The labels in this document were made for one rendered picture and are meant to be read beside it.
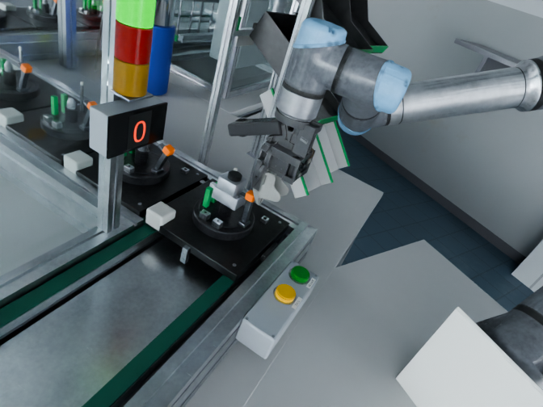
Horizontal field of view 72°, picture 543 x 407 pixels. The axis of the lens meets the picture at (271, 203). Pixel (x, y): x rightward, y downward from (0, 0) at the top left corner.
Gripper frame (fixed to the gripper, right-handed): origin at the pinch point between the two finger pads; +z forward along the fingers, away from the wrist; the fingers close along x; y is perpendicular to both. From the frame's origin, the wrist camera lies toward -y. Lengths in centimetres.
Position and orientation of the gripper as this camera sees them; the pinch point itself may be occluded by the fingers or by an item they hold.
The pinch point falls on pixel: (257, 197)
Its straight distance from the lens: 78.9
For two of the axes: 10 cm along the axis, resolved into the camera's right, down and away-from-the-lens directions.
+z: -2.7, 7.9, 5.5
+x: 4.7, -3.9, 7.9
